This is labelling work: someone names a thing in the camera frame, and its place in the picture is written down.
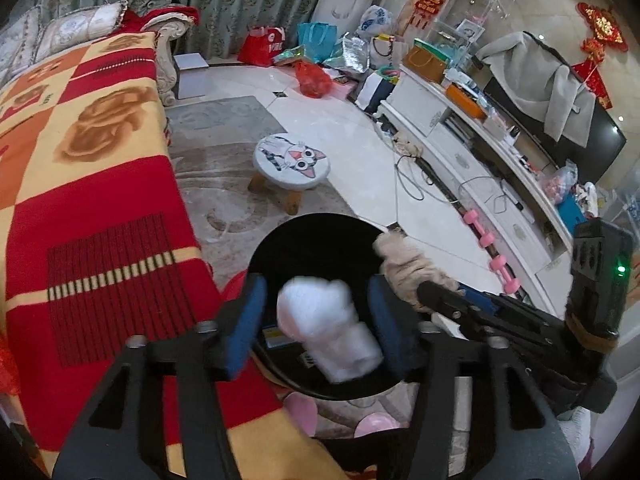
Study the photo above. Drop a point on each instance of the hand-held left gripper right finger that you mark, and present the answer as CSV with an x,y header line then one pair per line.
x,y
387,332

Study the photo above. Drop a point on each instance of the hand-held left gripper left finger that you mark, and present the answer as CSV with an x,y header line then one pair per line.
x,y
246,327

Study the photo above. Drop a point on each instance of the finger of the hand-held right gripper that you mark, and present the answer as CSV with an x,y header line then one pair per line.
x,y
445,302
480,296

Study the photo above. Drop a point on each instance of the beige fluffy cloth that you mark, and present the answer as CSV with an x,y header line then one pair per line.
x,y
405,265

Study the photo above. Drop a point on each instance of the black round trash bin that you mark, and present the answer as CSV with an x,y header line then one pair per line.
x,y
310,245

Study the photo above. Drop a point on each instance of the pink dumbbell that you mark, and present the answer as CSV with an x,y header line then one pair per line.
x,y
477,227
505,272

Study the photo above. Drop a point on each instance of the blue box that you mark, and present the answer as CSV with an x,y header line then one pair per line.
x,y
570,212

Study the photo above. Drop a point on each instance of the pink slipper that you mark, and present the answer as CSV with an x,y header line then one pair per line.
x,y
302,412
377,425

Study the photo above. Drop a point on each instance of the clear bag of pink items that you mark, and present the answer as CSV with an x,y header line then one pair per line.
x,y
560,182

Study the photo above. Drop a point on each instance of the black television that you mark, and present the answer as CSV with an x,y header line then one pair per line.
x,y
600,140

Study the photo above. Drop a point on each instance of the white television cabinet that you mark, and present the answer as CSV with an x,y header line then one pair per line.
x,y
450,140

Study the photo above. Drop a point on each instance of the cat print wooden stool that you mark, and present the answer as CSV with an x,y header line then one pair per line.
x,y
290,155

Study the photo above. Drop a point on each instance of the orange box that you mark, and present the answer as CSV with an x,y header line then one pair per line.
x,y
465,100

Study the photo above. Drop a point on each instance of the grey cloth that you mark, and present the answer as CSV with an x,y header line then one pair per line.
x,y
540,75

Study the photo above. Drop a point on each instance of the white dark paper bag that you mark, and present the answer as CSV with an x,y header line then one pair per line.
x,y
376,92

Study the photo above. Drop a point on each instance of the red orange printed blanket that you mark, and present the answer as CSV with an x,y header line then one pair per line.
x,y
100,160

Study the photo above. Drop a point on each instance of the brown paper bag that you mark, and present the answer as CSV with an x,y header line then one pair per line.
x,y
425,62

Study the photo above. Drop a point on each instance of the red plastic bag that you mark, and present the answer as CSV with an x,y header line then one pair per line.
x,y
312,80

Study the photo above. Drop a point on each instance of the white cardboard box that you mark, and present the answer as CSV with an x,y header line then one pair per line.
x,y
191,75

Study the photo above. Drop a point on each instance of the silver foil bag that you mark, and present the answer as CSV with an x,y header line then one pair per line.
x,y
350,52

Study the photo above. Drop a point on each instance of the green shiny gift wrap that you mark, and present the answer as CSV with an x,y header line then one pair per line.
x,y
290,55

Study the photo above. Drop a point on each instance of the grey tufted headboard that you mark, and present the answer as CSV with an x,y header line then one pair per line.
x,y
165,60

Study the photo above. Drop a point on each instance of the red shopping bag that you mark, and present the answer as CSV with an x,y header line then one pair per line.
x,y
260,45

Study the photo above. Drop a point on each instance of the clear acrylic shelf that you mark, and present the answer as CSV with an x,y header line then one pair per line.
x,y
480,5

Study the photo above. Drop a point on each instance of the white blue plastic bag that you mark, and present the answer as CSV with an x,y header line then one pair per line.
x,y
375,20

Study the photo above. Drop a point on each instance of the teal shopping bag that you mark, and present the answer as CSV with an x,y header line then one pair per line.
x,y
317,40

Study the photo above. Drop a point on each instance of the red hanging ornament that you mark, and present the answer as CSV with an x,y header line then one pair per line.
x,y
426,7

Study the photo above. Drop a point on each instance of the red cloth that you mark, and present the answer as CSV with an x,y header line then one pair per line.
x,y
140,17

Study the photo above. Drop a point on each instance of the green patterned curtain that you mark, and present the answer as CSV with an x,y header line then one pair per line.
x,y
225,0

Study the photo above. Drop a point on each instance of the white embroidered cushion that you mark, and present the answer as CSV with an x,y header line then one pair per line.
x,y
80,27
20,45

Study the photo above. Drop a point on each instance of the red knot wall decoration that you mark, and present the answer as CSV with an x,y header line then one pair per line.
x,y
602,25

